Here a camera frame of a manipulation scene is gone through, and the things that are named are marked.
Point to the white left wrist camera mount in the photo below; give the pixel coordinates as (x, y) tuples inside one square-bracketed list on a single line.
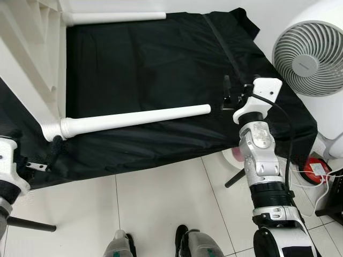
[(8, 160)]

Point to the black table frame leg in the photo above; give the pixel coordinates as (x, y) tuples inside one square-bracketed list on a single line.
[(236, 178), (32, 224)]

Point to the black table cloth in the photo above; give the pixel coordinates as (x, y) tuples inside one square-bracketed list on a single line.
[(161, 64)]

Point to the pink plastic item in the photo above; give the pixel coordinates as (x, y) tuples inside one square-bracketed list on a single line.
[(237, 155)]

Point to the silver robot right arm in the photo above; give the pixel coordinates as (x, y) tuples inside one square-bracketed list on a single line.
[(260, 155)]

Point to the red round device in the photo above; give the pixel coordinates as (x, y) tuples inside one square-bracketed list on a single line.
[(311, 174)]

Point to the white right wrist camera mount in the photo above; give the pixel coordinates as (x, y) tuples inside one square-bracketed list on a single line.
[(265, 91)]

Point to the black metal stand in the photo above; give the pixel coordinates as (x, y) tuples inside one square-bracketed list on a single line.
[(335, 206)]

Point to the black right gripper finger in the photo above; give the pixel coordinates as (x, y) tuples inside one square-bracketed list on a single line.
[(226, 85)]

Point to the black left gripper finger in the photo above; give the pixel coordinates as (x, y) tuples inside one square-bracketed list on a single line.
[(55, 152)]

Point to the white plastic children table top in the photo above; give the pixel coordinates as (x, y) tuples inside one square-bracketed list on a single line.
[(27, 64)]

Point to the white round fan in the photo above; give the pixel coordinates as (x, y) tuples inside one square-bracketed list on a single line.
[(308, 61)]

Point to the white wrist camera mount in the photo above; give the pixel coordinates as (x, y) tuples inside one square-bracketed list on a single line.
[(265, 91), (8, 160)]

